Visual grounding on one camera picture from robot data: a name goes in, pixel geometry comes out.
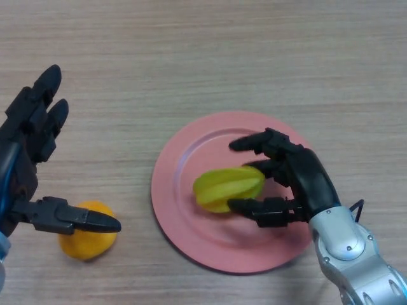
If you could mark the orange pear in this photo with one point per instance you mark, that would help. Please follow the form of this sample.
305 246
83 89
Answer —
86 246

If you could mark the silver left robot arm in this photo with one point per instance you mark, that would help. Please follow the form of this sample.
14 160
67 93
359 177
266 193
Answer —
2 260

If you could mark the yellow starfruit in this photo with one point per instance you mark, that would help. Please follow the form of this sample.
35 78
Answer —
225 187

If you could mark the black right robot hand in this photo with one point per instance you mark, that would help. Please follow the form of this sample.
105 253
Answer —
310 181

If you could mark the pink round plate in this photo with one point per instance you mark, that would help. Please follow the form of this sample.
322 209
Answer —
178 228

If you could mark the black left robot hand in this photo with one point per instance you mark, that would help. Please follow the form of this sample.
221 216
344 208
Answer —
19 152

